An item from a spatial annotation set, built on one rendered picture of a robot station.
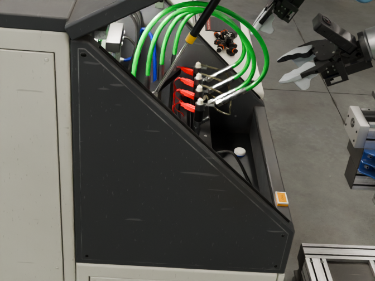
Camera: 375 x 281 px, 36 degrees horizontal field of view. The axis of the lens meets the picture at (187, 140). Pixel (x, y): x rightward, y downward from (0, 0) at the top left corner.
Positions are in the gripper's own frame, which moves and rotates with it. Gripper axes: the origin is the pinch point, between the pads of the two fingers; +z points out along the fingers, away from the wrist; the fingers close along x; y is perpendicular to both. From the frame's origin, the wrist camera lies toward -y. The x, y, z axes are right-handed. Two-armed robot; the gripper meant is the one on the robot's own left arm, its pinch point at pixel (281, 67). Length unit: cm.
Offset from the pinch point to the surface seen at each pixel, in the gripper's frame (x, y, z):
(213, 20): 112, 47, 44
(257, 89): 52, 45, 23
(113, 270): -26, 27, 61
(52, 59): -13, -32, 40
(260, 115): 38, 46, 23
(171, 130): -15.3, -4.8, 26.0
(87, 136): -17.0, -12.5, 44.1
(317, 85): 229, 201, 35
